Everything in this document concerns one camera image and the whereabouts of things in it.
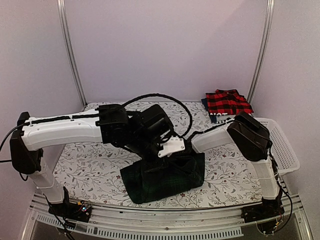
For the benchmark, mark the dark green plaid garment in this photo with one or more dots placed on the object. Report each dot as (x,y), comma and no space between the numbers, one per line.
(178,174)

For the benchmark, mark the red black plaid shirt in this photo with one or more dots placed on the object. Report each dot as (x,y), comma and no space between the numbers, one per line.
(227,102)

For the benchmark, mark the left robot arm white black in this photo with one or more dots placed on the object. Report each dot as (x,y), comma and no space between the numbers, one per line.
(149,134)

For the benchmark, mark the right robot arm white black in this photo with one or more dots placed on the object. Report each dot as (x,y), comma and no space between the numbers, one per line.
(253,141)

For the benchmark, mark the white plastic laundry basket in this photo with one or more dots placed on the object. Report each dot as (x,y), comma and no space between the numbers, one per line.
(281,149)

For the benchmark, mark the folded navy blue shirt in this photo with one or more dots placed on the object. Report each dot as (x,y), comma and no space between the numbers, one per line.
(218,118)

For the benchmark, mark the aluminium front rail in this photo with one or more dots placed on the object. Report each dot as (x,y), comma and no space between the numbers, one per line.
(111,222)

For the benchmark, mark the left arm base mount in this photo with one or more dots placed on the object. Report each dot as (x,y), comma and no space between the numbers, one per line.
(80,211)

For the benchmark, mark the left aluminium frame post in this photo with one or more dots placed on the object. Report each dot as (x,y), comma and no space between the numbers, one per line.
(61,7)

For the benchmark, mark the aluminium frame post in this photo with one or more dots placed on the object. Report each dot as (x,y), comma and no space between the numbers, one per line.
(270,6)
(61,7)

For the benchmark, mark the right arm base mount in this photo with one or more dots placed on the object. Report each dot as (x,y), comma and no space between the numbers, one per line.
(270,212)

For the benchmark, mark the right aluminium frame post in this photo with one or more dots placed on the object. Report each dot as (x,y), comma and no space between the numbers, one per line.
(270,6)

